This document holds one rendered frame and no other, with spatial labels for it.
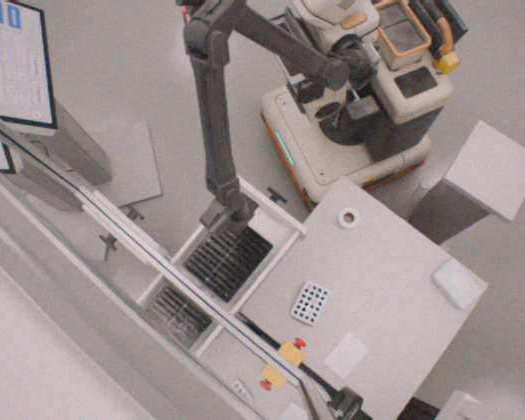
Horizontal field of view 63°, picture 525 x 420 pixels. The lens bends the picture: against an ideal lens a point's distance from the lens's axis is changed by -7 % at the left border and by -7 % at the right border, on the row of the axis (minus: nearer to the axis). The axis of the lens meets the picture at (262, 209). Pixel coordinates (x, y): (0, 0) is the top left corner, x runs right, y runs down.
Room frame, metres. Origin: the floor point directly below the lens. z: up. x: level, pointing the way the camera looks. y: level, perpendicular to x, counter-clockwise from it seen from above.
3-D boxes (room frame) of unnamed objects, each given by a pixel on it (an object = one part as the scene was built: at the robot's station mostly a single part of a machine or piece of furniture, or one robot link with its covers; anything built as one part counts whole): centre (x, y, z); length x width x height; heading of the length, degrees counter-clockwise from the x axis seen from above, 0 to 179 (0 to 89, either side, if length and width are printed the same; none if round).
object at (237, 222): (0.34, 0.07, 1.06); 0.10 x 0.07 x 0.07; 133
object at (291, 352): (-0.06, -0.02, 0.88); 0.07 x 0.05 x 0.07; 43
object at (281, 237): (0.25, 0.13, 0.86); 0.40 x 0.26 x 0.06; 133
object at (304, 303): (0.09, -0.11, 0.78); 0.12 x 0.08 x 0.04; 145
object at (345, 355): (-0.10, -0.19, 0.77); 0.13 x 0.09 x 0.02; 130
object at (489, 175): (0.44, -0.85, 0.38); 0.30 x 0.30 x 0.76; 46
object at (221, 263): (0.26, 0.12, 0.87); 0.22 x 0.18 x 0.06; 133
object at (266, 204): (0.39, -0.02, 0.87); 0.29 x 0.02 x 0.11; 43
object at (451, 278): (0.07, -0.59, 0.78); 0.15 x 0.10 x 0.04; 29
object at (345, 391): (-0.13, -0.09, 1.45); 0.05 x 0.03 x 0.19; 133
